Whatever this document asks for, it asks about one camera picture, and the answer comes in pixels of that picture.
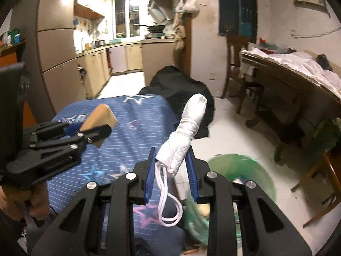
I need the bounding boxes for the black wok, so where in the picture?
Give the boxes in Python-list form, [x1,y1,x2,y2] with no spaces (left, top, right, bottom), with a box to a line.
[140,23,166,31]

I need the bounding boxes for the dark wooden chair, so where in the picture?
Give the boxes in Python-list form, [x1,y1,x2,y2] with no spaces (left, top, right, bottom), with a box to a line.
[222,32,264,114]

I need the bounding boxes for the tan sponge block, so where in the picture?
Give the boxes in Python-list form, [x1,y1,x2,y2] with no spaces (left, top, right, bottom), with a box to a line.
[80,104,118,149]

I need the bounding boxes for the black plastic bag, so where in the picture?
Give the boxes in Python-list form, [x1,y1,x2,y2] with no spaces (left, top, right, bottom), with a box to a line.
[316,54,335,71]

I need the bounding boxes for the white drawstring bag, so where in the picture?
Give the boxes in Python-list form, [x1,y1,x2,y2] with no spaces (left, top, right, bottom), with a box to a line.
[155,94,208,227]

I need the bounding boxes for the white hanging plastic bag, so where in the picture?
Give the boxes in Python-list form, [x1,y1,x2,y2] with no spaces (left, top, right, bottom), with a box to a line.
[182,0,200,14]

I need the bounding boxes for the grey refrigerator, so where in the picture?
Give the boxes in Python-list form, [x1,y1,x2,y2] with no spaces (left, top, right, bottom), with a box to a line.
[12,0,88,115]

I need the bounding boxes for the steel range hood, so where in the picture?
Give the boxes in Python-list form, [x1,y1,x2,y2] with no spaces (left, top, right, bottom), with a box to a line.
[147,0,173,23]

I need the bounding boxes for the light wooden chair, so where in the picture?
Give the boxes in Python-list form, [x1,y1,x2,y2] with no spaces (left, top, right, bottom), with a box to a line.
[290,152,341,228]

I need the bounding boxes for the bin with green liner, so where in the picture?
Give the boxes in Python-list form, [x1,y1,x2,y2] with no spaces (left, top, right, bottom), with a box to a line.
[184,153,276,248]

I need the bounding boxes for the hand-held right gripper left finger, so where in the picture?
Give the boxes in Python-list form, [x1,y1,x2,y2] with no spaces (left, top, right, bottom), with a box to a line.
[31,147,159,256]

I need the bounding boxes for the dark wooden table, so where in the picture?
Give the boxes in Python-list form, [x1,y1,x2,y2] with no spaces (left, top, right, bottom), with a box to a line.
[240,51,341,163]

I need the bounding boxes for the hanging cloth bags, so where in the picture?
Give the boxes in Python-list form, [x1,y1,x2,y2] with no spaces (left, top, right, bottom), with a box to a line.
[173,0,187,51]

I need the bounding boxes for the dark curtained window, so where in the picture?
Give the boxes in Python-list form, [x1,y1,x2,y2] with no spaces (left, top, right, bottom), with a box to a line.
[218,0,258,38]

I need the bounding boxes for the orange wooden cabinet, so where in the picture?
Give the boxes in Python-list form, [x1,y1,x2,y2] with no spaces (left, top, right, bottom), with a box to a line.
[0,41,38,131]

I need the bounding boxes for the beige lower kitchen cabinets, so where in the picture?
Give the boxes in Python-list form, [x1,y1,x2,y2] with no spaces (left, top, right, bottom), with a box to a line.
[76,39,176,98]

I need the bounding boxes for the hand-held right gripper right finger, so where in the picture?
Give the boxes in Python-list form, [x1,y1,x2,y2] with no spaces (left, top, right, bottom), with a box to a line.
[186,152,312,256]

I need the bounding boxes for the blue star-print tablecloth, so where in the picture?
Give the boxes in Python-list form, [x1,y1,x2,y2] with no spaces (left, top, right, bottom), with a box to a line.
[27,94,187,256]

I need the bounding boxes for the person's left hand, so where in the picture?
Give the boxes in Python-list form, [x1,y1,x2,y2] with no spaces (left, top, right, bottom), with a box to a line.
[0,183,51,222]

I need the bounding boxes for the white cloth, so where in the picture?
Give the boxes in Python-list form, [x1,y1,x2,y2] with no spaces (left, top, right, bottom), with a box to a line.
[249,47,341,94]

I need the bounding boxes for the black fabric cover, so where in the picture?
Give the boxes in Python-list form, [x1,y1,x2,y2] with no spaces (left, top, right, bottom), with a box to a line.
[139,65,216,139]

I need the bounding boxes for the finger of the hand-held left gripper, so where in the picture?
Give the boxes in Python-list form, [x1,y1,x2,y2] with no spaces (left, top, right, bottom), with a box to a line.
[29,124,112,153]
[23,120,84,141]

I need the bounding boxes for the white wall cable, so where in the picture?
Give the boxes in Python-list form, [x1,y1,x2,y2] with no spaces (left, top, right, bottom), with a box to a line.
[290,27,341,39]

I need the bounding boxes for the kitchen window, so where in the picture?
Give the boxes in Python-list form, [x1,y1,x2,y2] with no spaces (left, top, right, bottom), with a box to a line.
[112,0,142,39]

